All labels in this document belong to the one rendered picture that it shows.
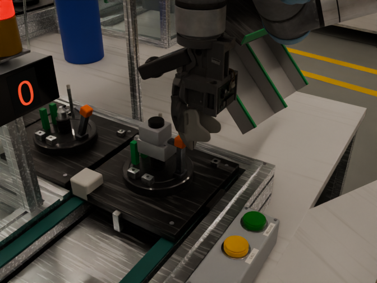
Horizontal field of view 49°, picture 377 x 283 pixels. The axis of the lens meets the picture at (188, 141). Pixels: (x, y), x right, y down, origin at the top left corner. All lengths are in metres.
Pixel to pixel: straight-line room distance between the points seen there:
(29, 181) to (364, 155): 2.33
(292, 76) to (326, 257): 0.50
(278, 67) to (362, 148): 1.83
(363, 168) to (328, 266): 1.90
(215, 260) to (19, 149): 0.36
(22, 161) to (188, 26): 0.36
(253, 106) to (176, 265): 0.46
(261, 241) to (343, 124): 0.66
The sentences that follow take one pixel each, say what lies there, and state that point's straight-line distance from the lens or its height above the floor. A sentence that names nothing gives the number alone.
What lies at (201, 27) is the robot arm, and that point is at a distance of 0.61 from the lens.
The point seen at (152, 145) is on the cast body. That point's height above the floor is 1.05.
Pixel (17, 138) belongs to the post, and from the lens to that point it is 0.73.
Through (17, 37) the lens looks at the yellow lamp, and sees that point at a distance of 0.64.
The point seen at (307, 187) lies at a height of 0.86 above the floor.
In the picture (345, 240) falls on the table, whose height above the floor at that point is 0.86.
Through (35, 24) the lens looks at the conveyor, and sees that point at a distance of 2.06.
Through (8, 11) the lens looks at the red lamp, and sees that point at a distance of 0.62.
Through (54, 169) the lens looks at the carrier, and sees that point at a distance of 0.89.
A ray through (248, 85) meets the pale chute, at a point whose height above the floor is 1.05.
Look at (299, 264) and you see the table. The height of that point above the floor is 0.86.
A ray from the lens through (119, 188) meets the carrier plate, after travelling 0.81.
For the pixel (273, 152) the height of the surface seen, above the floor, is 0.86.
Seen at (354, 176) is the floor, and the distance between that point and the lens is 2.62.
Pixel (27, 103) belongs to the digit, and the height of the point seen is 1.19.
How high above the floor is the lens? 1.47
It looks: 32 degrees down
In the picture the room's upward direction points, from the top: straight up
